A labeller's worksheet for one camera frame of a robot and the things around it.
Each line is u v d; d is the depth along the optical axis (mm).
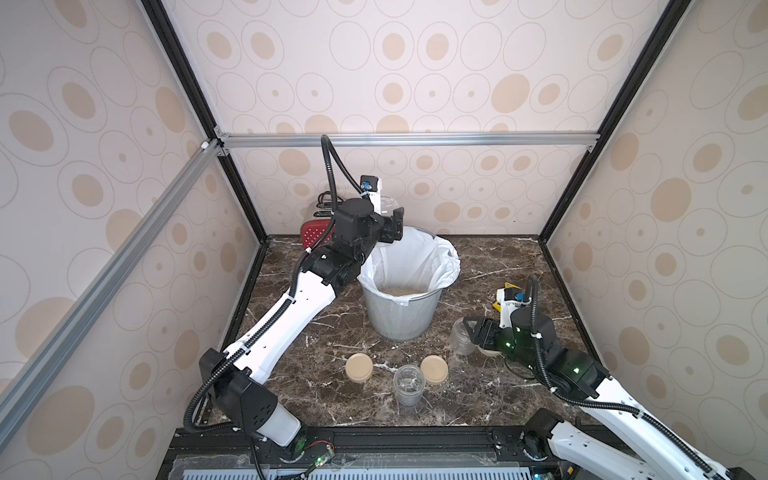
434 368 853
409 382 838
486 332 624
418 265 906
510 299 635
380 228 628
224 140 897
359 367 859
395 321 814
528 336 508
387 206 670
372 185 580
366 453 729
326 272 500
